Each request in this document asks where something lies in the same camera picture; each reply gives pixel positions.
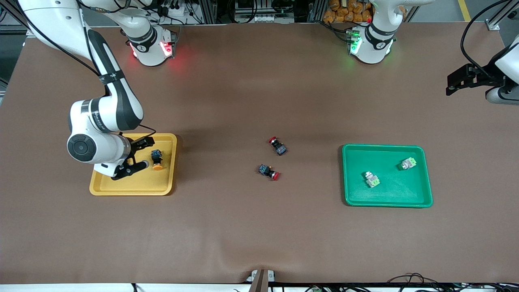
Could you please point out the green push button switch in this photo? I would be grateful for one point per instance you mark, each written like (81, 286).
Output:
(372, 180)
(406, 164)

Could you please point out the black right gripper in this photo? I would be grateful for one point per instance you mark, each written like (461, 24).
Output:
(135, 144)

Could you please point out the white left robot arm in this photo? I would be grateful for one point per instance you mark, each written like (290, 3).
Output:
(377, 44)

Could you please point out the metal table edge clamp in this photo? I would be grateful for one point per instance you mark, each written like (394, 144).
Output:
(261, 280)

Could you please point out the green plastic tray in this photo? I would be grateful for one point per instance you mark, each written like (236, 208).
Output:
(385, 162)

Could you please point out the white power strip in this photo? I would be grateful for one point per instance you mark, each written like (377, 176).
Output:
(174, 11)

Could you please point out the yellow plastic tray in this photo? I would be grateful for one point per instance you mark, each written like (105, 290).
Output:
(154, 184)

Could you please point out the red push button switch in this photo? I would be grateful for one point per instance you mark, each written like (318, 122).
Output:
(279, 149)
(265, 170)

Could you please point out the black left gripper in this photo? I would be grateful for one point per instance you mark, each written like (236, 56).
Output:
(479, 78)

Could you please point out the brown table mat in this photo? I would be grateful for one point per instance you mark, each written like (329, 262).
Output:
(259, 227)

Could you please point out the white socket bar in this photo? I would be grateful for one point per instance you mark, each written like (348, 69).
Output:
(259, 18)

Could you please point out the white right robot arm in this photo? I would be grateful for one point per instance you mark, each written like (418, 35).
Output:
(117, 105)

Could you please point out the pile of orange bags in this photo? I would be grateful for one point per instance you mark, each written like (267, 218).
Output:
(344, 14)

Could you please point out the yellow push button switch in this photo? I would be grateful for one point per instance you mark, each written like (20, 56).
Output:
(157, 156)

